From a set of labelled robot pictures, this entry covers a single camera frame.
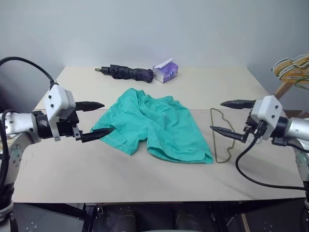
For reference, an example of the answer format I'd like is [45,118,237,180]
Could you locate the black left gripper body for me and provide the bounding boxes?
[56,102,84,142]

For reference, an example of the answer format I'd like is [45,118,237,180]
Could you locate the dark rounded shape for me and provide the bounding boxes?
[115,207,151,232]

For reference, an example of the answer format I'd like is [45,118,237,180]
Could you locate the wooden rack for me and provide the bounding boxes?
[273,79,298,100]

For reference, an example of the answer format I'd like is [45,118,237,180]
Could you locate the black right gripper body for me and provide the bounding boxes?
[242,110,267,144]

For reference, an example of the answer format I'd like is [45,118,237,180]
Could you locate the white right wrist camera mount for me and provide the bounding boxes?
[250,95,283,141]

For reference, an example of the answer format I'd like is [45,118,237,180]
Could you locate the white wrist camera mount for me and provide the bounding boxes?
[43,84,76,142]
[250,95,283,141]

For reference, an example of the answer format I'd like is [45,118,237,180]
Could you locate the bundle of coloured wire hangers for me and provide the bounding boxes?
[271,53,309,90]

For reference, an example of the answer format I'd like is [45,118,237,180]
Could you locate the folded black umbrella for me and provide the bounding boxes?
[94,63,155,84]

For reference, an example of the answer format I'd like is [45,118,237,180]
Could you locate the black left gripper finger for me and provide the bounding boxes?
[75,101,105,113]
[81,128,115,144]

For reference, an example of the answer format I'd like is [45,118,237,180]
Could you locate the black metal table leg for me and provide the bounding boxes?
[81,203,103,232]

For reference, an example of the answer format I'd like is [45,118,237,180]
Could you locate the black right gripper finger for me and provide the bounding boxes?
[220,99,256,110]
[210,125,244,142]

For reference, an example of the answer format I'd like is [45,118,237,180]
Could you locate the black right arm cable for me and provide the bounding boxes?
[235,120,306,190]

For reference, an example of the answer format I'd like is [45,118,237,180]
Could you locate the green shorts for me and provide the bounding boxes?
[90,87,214,165]

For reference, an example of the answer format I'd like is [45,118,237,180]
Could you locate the olive wire hanger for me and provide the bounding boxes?
[210,107,236,164]

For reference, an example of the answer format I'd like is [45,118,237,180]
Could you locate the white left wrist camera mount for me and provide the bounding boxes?
[43,84,76,142]

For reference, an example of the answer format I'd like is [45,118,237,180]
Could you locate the purple tissue box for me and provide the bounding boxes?
[152,58,180,84]

